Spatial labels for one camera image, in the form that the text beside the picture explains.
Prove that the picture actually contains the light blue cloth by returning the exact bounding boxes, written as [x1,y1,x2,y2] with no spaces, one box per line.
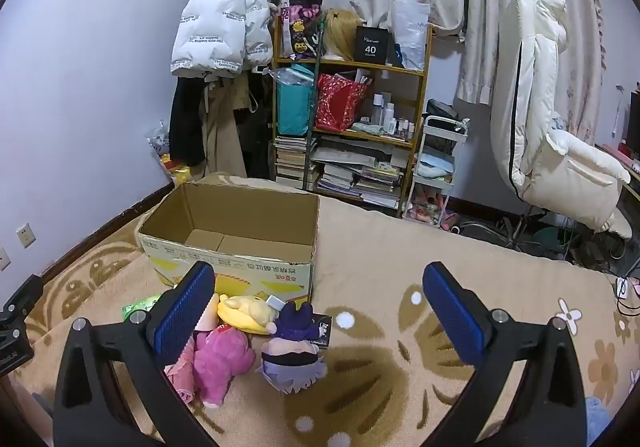
[585,397,613,447]

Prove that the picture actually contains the green pole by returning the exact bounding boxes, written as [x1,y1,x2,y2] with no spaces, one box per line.
[302,12,328,190]

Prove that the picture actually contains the teal shopping bag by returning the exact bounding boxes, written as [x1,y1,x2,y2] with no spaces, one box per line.
[276,67,317,136]

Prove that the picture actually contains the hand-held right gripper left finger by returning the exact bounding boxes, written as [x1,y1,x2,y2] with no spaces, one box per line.
[52,261,221,447]

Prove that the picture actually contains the beige hanging coat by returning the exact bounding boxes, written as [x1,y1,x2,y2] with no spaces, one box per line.
[200,77,251,180]

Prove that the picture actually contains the white power strip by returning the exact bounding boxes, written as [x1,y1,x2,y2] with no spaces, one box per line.
[615,276,640,300]

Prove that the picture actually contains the pink plush toy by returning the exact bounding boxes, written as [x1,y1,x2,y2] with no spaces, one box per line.
[192,324,256,410]

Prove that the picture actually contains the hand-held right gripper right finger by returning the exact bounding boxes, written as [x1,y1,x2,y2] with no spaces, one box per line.
[422,261,587,447]

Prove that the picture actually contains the blond wig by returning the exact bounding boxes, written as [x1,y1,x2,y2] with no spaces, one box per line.
[324,9,366,60]

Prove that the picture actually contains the black square box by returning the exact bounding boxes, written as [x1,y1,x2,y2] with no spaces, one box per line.
[355,26,391,65]

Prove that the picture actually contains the green packet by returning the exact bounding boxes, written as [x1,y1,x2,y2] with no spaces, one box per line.
[121,293,163,323]

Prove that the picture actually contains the dark hanging garment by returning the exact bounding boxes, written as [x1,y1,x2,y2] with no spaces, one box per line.
[235,69,276,180]

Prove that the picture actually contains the black hanging coat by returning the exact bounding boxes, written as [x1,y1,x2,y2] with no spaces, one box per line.
[169,74,208,168]

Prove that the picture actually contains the messy pile of books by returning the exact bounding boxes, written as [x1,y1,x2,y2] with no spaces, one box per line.
[312,137,411,210]

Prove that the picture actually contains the yellow and white floor bags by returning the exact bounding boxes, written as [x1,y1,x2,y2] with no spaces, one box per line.
[147,122,193,185]

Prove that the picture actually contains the pink roll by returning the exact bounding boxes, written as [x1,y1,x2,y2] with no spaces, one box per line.
[164,337,197,405]

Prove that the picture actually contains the yellow plush toy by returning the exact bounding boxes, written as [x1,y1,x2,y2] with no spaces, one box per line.
[217,293,281,335]

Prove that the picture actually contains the white rolling cart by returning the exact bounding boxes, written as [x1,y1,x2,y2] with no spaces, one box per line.
[404,116,470,230]

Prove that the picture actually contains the purple plush doll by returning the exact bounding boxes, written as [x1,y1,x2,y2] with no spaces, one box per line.
[256,302,333,395]

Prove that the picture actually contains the group of cosmetic bottles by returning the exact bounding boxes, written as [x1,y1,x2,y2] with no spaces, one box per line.
[372,92,416,138]

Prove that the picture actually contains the clear plastic bag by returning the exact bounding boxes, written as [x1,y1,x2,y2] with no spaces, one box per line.
[390,0,431,72]

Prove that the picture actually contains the black hang tag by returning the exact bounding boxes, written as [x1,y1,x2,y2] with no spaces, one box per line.
[312,314,334,345]

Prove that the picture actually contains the white puffer jacket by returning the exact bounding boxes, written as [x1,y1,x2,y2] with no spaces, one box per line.
[170,0,276,78]

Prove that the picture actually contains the neat stack of books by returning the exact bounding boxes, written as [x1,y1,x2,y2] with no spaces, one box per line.
[274,136,316,190]

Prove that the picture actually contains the wooden shelf unit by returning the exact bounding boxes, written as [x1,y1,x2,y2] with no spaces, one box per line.
[271,14,433,218]

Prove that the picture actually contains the red patterned bag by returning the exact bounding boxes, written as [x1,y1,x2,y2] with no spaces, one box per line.
[316,73,371,132]

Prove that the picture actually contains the printed cartoon bag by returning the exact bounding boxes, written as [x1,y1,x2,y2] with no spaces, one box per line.
[279,0,325,60]

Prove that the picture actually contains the cardboard box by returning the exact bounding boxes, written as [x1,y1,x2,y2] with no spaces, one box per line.
[137,182,321,303]

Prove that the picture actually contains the white padded chair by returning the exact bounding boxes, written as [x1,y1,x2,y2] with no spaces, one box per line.
[490,0,633,250]

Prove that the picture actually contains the black pouch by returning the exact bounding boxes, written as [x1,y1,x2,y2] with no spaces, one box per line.
[425,99,460,120]

